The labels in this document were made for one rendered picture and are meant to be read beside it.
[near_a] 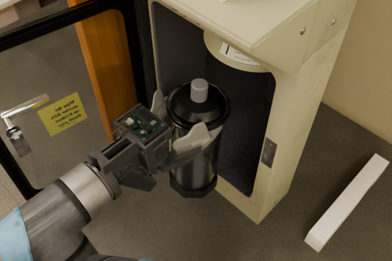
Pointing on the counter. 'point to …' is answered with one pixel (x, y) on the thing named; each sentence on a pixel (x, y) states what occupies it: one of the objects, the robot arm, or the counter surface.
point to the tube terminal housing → (294, 81)
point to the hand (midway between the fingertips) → (196, 114)
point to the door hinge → (146, 40)
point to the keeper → (269, 152)
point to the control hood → (240, 11)
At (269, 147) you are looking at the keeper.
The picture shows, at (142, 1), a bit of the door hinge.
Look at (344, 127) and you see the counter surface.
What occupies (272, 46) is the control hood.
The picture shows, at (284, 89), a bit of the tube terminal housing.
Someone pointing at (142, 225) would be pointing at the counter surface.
